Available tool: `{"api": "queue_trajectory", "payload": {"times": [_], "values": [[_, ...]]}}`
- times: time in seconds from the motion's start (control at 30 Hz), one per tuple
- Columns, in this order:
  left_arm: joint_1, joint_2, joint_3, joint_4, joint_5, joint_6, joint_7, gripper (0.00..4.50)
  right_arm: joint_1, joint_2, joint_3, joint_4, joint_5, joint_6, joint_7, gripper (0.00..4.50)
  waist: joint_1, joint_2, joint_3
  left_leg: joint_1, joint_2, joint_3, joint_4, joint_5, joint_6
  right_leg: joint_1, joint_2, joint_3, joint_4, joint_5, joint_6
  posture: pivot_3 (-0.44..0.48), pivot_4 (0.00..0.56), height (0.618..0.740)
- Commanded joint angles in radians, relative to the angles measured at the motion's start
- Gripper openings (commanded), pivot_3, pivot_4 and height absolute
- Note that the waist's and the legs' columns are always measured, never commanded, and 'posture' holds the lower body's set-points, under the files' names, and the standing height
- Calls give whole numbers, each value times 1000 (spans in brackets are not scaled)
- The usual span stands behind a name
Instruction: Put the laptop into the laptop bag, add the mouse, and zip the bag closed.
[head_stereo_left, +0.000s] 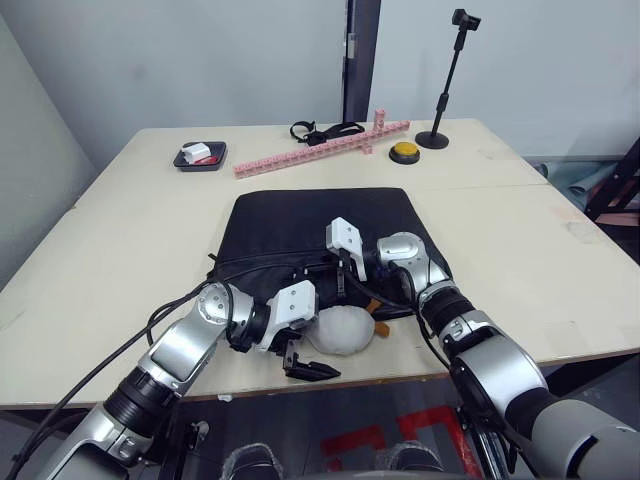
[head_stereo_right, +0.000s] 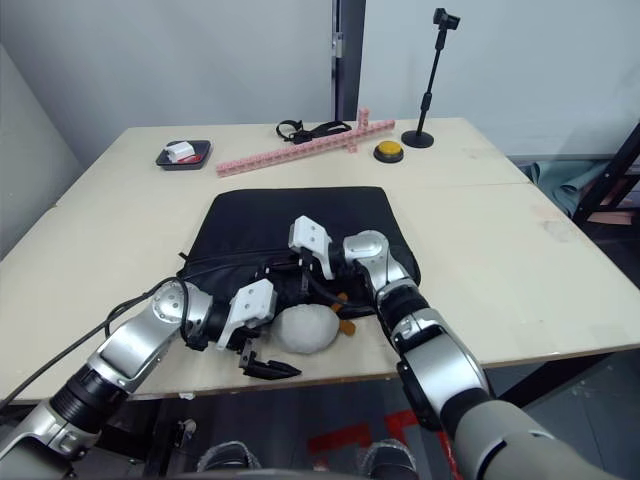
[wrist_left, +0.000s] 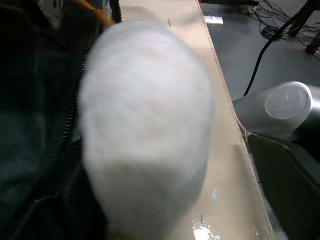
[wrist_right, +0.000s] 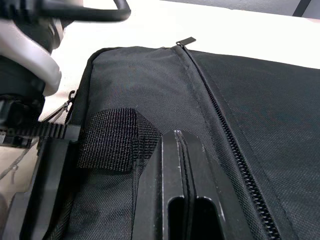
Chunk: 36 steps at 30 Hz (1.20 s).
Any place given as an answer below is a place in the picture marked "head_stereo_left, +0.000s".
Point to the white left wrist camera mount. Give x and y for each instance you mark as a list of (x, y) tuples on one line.
[(295, 302)]

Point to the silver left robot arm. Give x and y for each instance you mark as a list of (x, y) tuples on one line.
[(185, 345)]

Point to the small white box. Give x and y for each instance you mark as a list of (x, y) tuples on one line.
[(196, 151)]

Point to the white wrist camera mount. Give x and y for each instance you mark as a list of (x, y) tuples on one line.
[(295, 302), (345, 236)]

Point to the black plastic tray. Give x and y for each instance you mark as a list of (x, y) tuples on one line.
[(186, 166)]

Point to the small black camera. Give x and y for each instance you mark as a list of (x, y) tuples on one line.
[(466, 19)]

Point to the black metal frame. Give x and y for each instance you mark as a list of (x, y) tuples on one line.
[(617, 190)]

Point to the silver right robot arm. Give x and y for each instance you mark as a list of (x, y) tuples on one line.
[(490, 360)]

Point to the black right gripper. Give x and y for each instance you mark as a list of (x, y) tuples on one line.
[(343, 260)]

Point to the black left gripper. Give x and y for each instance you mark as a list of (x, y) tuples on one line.
[(292, 341)]

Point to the short pink block bar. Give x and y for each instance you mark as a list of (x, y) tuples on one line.
[(379, 120)]

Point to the dark rounded shape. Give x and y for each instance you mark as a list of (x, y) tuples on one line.
[(251, 462), (415, 461)]

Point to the yellow push button black base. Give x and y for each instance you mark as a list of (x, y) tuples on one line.
[(404, 150)]

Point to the long pink block bar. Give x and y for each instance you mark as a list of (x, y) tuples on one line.
[(300, 155)]

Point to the teal cloth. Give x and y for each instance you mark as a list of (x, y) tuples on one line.
[(575, 175)]

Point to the dark door frame post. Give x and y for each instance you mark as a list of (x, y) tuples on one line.
[(361, 60)]

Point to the black laptop bag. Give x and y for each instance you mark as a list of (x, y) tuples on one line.
[(300, 225)]

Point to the brown zipper pull tab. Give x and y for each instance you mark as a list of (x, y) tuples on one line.
[(382, 329)]

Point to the black camera stand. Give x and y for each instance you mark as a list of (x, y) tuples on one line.
[(442, 100)]

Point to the small red flat item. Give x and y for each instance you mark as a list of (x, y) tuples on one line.
[(207, 160)]

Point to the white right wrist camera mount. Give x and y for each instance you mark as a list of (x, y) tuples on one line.
[(345, 236)]

